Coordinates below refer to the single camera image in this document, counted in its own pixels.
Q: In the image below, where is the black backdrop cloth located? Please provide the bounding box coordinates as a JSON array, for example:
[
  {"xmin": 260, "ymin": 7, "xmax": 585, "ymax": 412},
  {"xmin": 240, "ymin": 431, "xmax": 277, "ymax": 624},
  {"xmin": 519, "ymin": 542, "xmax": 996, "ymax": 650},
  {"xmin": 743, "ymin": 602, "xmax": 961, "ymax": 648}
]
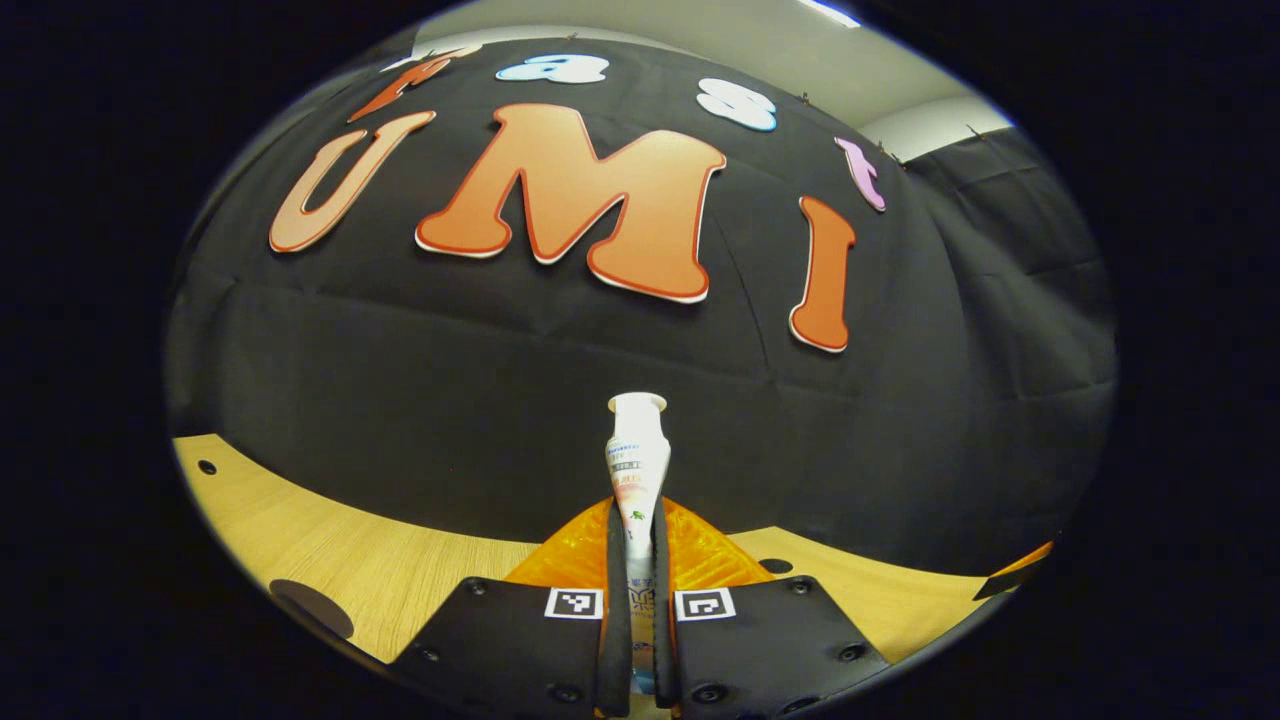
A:
[{"xmin": 165, "ymin": 40, "xmax": 1119, "ymax": 581}]

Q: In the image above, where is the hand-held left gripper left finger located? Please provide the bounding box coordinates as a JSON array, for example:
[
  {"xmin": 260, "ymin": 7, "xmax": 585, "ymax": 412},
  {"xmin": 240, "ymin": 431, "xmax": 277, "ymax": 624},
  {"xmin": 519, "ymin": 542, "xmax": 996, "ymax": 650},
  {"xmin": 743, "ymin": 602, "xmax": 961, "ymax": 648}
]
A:
[{"xmin": 390, "ymin": 497, "xmax": 633, "ymax": 719}]

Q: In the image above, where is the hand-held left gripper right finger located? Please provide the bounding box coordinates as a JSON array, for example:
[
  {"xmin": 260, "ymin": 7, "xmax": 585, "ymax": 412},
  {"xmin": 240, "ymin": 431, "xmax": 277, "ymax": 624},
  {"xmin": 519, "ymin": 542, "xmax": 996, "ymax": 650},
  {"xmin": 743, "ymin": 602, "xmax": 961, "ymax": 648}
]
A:
[{"xmin": 652, "ymin": 497, "xmax": 891, "ymax": 719}]

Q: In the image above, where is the dark brown round coaster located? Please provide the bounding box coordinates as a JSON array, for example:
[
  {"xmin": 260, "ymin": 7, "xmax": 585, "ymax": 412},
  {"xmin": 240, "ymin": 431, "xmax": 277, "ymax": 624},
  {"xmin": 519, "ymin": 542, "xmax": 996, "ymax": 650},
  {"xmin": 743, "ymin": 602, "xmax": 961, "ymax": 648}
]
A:
[{"xmin": 268, "ymin": 578, "xmax": 356, "ymax": 641}]

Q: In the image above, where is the white toothpaste tube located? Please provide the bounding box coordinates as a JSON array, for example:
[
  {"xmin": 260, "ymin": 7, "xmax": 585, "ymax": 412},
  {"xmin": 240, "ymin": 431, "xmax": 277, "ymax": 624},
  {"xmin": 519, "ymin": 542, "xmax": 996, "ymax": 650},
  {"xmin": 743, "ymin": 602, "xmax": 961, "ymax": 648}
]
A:
[{"xmin": 604, "ymin": 392, "xmax": 673, "ymax": 701}]

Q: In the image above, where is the wooden desktop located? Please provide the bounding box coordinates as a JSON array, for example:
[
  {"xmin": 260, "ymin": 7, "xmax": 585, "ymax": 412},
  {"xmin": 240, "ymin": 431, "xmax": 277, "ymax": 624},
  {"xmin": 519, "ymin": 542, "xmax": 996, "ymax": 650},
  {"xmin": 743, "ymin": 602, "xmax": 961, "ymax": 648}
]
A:
[{"xmin": 172, "ymin": 433, "xmax": 1041, "ymax": 666}]

